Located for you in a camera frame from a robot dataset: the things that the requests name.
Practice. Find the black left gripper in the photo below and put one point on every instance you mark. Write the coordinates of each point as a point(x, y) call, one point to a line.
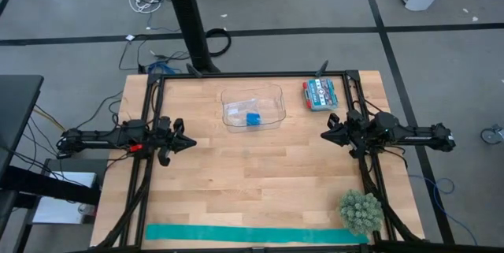
point(167, 138)

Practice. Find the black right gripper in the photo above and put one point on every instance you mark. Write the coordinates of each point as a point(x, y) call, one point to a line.
point(356, 129)

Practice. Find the clear plastic bag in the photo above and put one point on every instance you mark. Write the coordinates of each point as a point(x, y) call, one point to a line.
point(242, 111)

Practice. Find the blue elastic bandage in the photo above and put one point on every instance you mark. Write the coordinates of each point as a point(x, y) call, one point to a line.
point(253, 119)

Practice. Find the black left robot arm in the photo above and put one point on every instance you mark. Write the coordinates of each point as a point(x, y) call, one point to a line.
point(98, 138)

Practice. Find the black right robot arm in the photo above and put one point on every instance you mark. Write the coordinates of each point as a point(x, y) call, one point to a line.
point(417, 135)

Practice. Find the green elastic bandage strip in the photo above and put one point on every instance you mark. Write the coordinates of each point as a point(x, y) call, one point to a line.
point(236, 234)

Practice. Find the teal marker pack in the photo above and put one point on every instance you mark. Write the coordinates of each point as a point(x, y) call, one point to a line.
point(320, 94)

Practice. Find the clear plastic bin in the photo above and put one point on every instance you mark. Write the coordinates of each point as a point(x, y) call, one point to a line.
point(236, 127)

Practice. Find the artificial plant in pot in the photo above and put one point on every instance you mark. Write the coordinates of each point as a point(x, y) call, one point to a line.
point(360, 211)

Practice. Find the black tower fan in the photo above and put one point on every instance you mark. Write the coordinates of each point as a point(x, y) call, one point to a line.
point(189, 16)

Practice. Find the white panel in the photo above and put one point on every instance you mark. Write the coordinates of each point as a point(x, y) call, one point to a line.
point(59, 209)

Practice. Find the grey caster wheel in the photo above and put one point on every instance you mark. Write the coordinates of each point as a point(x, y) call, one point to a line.
point(490, 135)

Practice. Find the black desk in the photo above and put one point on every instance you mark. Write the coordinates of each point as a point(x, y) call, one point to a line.
point(15, 107)

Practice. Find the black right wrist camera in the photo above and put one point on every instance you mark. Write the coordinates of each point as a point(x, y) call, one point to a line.
point(333, 120)

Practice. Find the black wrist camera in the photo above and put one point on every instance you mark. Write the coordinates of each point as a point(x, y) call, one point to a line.
point(333, 120)
point(164, 158)

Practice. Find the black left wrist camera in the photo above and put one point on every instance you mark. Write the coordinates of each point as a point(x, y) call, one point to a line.
point(164, 158)

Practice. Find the black aluminium table frame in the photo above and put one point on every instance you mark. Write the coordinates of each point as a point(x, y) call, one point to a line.
point(256, 74)

